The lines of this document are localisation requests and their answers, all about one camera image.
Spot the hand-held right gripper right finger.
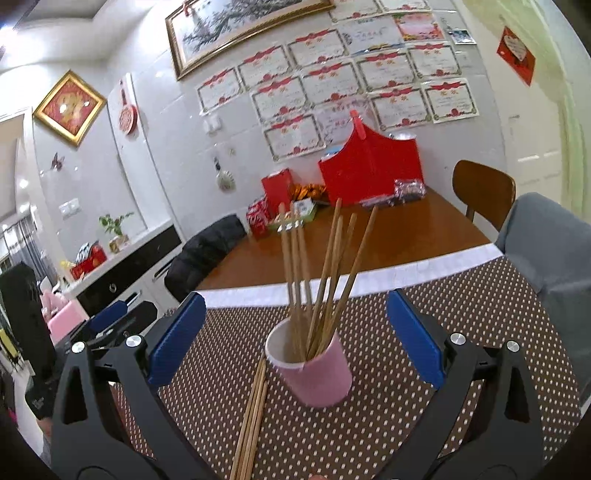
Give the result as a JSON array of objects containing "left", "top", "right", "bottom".
[{"left": 383, "top": 289, "right": 546, "bottom": 480}]

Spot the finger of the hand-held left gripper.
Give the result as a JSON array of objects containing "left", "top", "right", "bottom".
[
  {"left": 88, "top": 300, "right": 129, "bottom": 335},
  {"left": 99, "top": 301, "right": 158, "bottom": 344}
]

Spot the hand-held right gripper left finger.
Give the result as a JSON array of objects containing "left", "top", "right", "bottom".
[{"left": 51, "top": 292, "right": 208, "bottom": 480}]

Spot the pink paper cup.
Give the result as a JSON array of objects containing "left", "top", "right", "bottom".
[{"left": 264, "top": 316, "right": 354, "bottom": 409}]

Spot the pile of wooden chopsticks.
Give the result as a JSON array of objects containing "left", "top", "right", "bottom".
[{"left": 229, "top": 359, "right": 270, "bottom": 480}]

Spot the bunch of wooden chopsticks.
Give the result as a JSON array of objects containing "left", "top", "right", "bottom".
[{"left": 278, "top": 198, "right": 378, "bottom": 363}]

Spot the white black sideboard cabinet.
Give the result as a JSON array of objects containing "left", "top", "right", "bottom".
[{"left": 62, "top": 219, "right": 182, "bottom": 319}]

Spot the red tin box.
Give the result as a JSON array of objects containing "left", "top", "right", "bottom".
[{"left": 70, "top": 247, "right": 108, "bottom": 280}]

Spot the small potted plant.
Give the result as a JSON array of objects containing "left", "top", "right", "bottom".
[{"left": 99, "top": 212, "right": 134, "bottom": 254}]

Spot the black jacket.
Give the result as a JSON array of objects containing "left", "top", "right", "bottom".
[{"left": 164, "top": 215, "right": 247, "bottom": 303}]

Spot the white cloth strip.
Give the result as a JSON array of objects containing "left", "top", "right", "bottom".
[{"left": 196, "top": 242, "right": 505, "bottom": 310}]

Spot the brown polka-dot tablecloth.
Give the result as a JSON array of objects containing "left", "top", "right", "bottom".
[{"left": 108, "top": 256, "right": 583, "bottom": 480}]

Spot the red cola can pack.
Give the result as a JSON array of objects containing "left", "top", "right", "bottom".
[{"left": 246, "top": 198, "right": 271, "bottom": 239}]

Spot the clear plastic bag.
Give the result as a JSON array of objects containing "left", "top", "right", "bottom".
[{"left": 394, "top": 179, "right": 426, "bottom": 204}]

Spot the grey garment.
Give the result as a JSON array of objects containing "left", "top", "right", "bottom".
[{"left": 494, "top": 192, "right": 591, "bottom": 324}]

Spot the hanging brush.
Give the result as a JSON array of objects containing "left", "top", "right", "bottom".
[{"left": 212, "top": 156, "right": 236, "bottom": 192}]

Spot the wooden chair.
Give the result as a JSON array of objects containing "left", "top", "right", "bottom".
[{"left": 451, "top": 160, "right": 517, "bottom": 234}]

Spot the green tray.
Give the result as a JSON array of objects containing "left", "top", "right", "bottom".
[{"left": 293, "top": 198, "right": 320, "bottom": 222}]

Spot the red gift bag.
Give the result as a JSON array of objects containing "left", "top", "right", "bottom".
[{"left": 318, "top": 110, "right": 424, "bottom": 207}]

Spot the orange snack bag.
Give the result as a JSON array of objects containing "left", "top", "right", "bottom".
[{"left": 291, "top": 183, "right": 328, "bottom": 204}]

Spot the round red hanging ornament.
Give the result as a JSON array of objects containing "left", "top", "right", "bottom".
[{"left": 117, "top": 79, "right": 139, "bottom": 136}]

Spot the gold framed red calligraphy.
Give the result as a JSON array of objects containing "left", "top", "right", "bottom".
[{"left": 32, "top": 69, "right": 108, "bottom": 147}]

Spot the white door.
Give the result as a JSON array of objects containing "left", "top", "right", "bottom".
[{"left": 480, "top": 46, "right": 568, "bottom": 204}]

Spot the framed blossom painting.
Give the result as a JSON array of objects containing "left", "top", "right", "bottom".
[{"left": 165, "top": 0, "right": 335, "bottom": 81}]

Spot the wall of award certificates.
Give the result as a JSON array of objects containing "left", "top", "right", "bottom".
[{"left": 196, "top": 0, "right": 480, "bottom": 162}]

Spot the red diamond wall decoration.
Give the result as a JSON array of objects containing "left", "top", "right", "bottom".
[{"left": 496, "top": 25, "right": 536, "bottom": 87}]

